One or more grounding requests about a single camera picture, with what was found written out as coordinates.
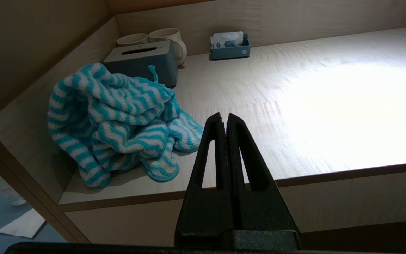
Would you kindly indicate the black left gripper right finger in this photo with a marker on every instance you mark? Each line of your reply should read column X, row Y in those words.
column 259, row 215

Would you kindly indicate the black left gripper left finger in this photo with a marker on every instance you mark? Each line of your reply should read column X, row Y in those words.
column 203, row 215

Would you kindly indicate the teal white striped cloth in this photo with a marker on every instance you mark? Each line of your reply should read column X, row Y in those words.
column 118, row 120

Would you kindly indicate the grey tissue box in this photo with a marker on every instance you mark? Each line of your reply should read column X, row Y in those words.
column 143, row 61

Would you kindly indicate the small grey-blue sachet tray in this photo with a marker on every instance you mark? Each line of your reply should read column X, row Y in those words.
column 231, row 52

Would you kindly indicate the white paper sheet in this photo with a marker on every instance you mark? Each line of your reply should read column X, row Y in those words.
column 21, row 225

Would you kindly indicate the white ceramic mug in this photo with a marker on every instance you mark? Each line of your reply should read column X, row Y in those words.
column 169, row 35
column 132, row 38

